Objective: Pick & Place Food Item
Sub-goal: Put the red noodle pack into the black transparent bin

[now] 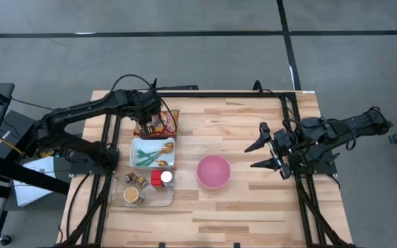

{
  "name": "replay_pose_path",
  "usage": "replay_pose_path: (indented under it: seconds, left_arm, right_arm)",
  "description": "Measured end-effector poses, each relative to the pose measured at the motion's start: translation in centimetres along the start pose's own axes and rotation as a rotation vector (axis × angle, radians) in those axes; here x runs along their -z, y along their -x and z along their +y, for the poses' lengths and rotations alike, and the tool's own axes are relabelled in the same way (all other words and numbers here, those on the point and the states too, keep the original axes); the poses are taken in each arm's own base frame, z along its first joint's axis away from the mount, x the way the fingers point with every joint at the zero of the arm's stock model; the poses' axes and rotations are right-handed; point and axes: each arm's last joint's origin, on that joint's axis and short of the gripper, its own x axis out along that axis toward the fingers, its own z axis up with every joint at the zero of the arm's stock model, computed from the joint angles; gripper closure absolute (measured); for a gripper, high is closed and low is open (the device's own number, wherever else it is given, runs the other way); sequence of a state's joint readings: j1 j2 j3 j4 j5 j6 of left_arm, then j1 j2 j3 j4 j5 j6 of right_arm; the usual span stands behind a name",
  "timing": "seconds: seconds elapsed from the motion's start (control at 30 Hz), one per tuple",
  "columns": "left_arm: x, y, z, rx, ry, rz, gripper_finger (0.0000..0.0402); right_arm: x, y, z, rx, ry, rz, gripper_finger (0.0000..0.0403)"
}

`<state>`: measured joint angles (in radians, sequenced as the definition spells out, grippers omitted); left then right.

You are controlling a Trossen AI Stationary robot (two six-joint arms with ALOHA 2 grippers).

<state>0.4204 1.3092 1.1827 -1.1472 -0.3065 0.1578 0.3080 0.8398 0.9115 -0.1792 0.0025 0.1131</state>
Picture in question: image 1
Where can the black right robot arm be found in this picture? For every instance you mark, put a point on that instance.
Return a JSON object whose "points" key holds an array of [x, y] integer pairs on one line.
{"points": [[340, 128]]}

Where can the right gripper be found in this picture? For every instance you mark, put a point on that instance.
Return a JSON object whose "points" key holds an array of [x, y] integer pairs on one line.
{"points": [[283, 143]]}

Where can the red lid spice jar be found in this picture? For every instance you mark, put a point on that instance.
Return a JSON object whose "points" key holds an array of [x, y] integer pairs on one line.
{"points": [[155, 178]]}

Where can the white label sticker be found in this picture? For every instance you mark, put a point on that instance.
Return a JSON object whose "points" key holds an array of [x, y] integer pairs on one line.
{"points": [[308, 92]]}

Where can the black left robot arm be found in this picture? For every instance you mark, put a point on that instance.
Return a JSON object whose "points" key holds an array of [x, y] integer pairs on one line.
{"points": [[81, 110]]}

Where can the black computer box white lettering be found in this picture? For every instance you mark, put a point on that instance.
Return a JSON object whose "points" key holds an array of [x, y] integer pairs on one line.
{"points": [[16, 120]]}

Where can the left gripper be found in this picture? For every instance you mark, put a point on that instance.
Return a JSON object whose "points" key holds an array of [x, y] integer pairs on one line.
{"points": [[147, 106]]}

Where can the clear plastic container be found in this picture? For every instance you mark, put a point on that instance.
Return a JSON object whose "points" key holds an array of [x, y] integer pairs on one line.
{"points": [[157, 199]]}

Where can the white lid spice jar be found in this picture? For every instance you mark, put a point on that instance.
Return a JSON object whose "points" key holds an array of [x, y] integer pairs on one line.
{"points": [[166, 176]]}

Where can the pink plastic bowl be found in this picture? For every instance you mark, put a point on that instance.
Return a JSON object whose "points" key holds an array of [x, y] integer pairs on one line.
{"points": [[213, 171]]}

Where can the brown lid round spice jar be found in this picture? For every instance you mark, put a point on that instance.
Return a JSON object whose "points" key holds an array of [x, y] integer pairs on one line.
{"points": [[132, 195]]}

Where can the white plastic tray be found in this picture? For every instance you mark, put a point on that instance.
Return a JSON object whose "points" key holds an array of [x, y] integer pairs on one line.
{"points": [[134, 143]]}

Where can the white paper sheet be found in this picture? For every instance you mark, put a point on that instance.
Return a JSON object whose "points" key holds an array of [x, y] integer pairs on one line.
{"points": [[29, 193]]}

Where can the black caster wheel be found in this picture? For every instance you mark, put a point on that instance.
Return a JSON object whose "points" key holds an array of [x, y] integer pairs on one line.
{"points": [[5, 239]]}

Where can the small square glass spice jar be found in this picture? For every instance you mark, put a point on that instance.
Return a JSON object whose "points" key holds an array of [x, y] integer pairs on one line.
{"points": [[142, 181]]}

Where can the black metal table frame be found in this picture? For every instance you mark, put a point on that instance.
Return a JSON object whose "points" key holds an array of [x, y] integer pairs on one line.
{"points": [[202, 94]]}

